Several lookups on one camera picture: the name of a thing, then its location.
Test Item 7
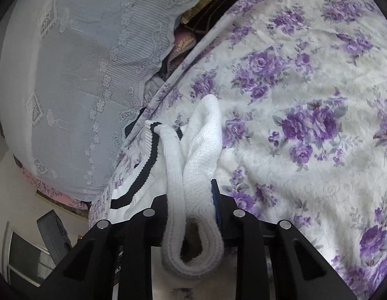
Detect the pink patterned cloth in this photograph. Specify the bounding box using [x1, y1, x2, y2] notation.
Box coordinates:
[167, 30, 198, 67]

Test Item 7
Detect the white lace cover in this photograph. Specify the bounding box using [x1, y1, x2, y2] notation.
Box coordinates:
[0, 0, 203, 202]

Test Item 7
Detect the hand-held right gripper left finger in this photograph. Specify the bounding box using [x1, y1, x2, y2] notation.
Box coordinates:
[15, 194, 169, 300]

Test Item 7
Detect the dark navy cloth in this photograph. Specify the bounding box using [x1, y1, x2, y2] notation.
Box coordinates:
[125, 108, 148, 139]

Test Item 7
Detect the grey folded cloth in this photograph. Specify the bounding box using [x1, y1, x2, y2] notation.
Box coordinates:
[146, 74, 166, 101]

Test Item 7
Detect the pink floral cloth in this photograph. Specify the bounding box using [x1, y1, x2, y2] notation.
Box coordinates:
[14, 154, 91, 214]

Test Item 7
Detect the purple floral bedsheet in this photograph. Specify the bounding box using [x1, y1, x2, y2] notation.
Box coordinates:
[87, 0, 387, 300]

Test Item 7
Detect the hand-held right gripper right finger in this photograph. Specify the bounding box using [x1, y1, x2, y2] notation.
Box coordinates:
[210, 179, 358, 300]

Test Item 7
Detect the white sweater with black stripes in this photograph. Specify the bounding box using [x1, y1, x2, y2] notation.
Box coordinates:
[107, 95, 227, 282]

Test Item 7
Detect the framed glass panel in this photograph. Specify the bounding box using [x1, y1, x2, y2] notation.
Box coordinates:
[3, 221, 58, 289]

